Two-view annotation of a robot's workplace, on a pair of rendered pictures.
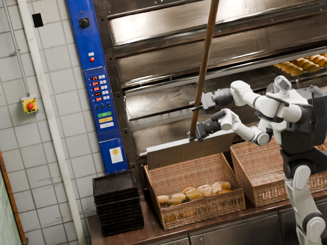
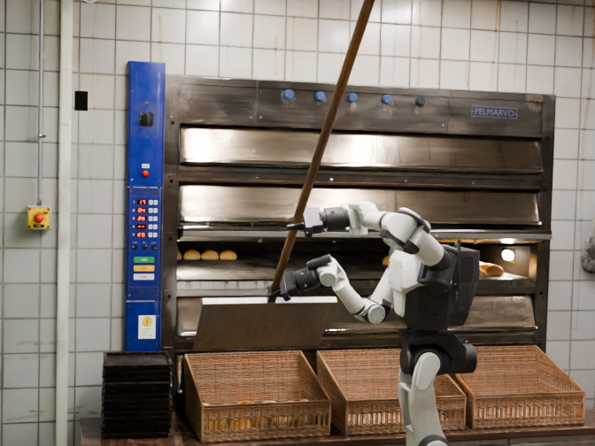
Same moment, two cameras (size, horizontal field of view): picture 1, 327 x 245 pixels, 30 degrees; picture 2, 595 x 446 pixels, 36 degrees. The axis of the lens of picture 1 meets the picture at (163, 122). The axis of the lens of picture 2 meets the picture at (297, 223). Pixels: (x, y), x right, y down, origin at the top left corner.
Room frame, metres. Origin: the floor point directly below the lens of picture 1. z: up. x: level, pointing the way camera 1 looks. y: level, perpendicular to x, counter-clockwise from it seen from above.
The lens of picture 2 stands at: (-0.25, 0.23, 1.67)
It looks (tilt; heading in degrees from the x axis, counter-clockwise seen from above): 3 degrees down; 353
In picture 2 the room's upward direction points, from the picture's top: 1 degrees clockwise
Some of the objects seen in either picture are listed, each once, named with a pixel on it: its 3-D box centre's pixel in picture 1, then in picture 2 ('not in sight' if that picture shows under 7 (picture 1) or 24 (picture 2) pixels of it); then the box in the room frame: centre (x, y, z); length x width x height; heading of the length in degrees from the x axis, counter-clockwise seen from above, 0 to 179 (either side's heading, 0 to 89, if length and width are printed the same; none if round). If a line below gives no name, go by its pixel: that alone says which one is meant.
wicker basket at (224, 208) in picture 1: (192, 186); (254, 393); (3.71, -0.12, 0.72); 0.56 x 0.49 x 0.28; 98
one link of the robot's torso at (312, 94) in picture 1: (298, 117); (432, 283); (3.16, -0.74, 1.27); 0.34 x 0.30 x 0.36; 2
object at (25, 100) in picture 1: (30, 104); (39, 218); (3.81, 0.82, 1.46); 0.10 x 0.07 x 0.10; 97
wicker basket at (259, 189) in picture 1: (280, 166); (388, 388); (3.78, -0.73, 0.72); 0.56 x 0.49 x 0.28; 98
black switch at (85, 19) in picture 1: (83, 19); (147, 113); (3.85, 0.37, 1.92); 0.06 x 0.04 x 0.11; 97
